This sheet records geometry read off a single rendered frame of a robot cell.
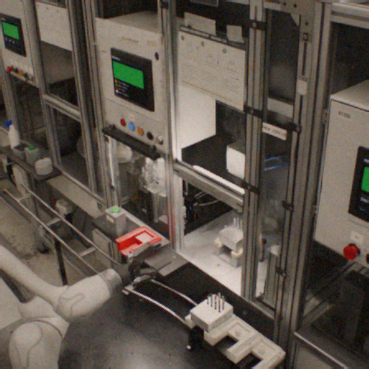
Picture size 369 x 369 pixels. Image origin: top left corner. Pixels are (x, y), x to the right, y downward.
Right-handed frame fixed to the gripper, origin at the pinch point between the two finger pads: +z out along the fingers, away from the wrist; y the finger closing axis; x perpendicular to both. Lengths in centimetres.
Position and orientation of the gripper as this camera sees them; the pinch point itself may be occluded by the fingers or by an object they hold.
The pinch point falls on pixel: (162, 254)
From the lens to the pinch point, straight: 186.7
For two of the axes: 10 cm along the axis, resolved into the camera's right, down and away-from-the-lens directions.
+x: -6.6, -3.7, 6.6
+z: 7.5, -3.5, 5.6
